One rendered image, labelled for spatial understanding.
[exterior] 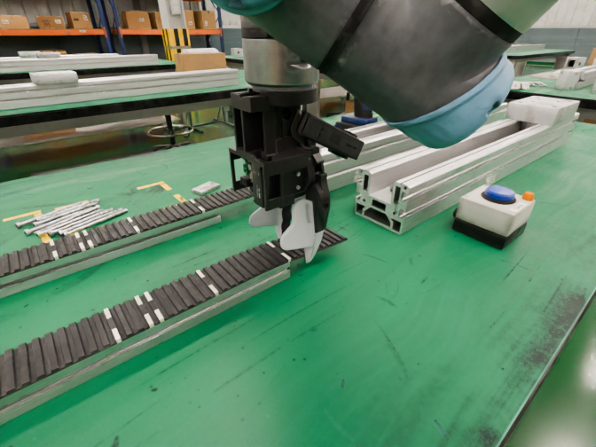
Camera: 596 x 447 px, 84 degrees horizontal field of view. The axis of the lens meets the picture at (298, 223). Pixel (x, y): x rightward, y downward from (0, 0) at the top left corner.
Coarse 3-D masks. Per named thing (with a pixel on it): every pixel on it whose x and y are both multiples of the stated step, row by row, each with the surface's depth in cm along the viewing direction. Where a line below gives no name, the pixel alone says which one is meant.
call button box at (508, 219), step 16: (480, 192) 53; (464, 208) 52; (480, 208) 50; (496, 208) 48; (512, 208) 48; (528, 208) 49; (464, 224) 52; (480, 224) 50; (496, 224) 49; (512, 224) 47; (480, 240) 51; (496, 240) 49; (512, 240) 51
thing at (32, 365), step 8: (24, 344) 30; (32, 344) 30; (40, 344) 30; (16, 352) 30; (24, 352) 30; (32, 352) 30; (40, 352) 30; (24, 360) 29; (32, 360) 29; (40, 360) 29; (24, 368) 28; (32, 368) 28; (40, 368) 28; (24, 376) 27; (32, 376) 28; (40, 376) 28; (48, 376) 28; (24, 384) 27
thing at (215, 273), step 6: (216, 264) 41; (204, 270) 40; (210, 270) 40; (216, 270) 40; (222, 270) 40; (210, 276) 39; (216, 276) 39; (222, 276) 38; (228, 276) 39; (216, 282) 38; (222, 282) 38; (228, 282) 38; (234, 282) 38; (222, 288) 37; (228, 288) 37
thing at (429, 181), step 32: (480, 128) 78; (512, 128) 84; (544, 128) 78; (384, 160) 59; (416, 160) 61; (448, 160) 69; (480, 160) 61; (512, 160) 75; (384, 192) 56; (416, 192) 53; (448, 192) 60; (384, 224) 55; (416, 224) 55
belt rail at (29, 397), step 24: (288, 264) 43; (240, 288) 39; (264, 288) 42; (192, 312) 36; (216, 312) 38; (144, 336) 33; (168, 336) 35; (96, 360) 31; (120, 360) 32; (48, 384) 29; (72, 384) 30; (0, 408) 27; (24, 408) 28
